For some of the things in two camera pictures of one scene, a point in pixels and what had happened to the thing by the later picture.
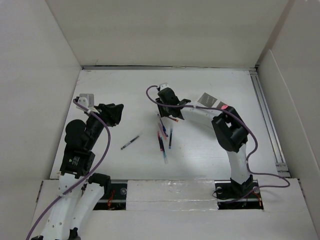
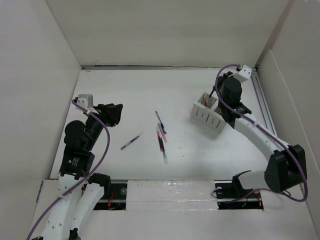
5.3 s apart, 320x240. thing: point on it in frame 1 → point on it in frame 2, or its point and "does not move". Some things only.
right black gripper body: [164, 110] → [221, 85]
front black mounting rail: [116, 200] does not move
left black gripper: [111, 111] does not move
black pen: [130, 142] does not move
